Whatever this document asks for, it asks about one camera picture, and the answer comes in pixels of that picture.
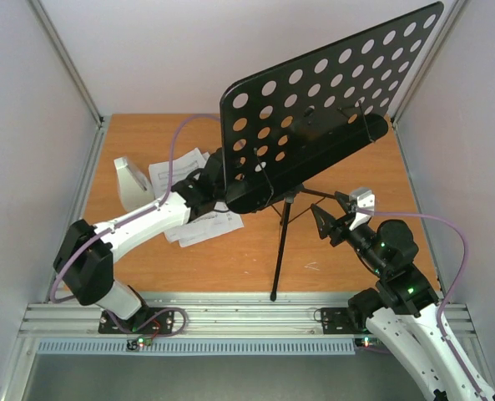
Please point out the black tripod music stand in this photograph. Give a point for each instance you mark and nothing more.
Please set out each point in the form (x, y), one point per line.
(288, 123)

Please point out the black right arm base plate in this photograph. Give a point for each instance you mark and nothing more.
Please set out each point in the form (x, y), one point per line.
(338, 320)

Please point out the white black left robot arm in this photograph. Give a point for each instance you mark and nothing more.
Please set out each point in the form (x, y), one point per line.
(85, 261)

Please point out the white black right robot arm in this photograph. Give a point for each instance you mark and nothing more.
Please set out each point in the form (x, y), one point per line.
(403, 310)

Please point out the left aluminium corner post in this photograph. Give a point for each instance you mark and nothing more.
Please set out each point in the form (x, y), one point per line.
(60, 49)

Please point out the white grey metronome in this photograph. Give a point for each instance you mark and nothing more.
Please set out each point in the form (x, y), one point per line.
(134, 187)

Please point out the white sheet music page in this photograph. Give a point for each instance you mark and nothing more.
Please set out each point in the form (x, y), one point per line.
(182, 166)
(211, 225)

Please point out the aluminium front frame rails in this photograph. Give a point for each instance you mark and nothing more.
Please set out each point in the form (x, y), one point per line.
(210, 315)

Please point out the right aluminium corner post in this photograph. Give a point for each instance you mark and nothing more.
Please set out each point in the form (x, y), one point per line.
(425, 58)

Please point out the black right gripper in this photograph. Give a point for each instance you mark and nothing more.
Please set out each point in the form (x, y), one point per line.
(338, 225)

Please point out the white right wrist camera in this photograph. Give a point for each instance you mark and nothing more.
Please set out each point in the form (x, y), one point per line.
(363, 202)

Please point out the grey slotted cable duct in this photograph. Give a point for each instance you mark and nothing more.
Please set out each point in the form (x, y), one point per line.
(184, 347)

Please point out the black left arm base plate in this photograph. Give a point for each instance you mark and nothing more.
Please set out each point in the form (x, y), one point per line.
(152, 320)

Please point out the aluminium corner post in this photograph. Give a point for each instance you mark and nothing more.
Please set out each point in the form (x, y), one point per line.
(425, 58)
(60, 49)

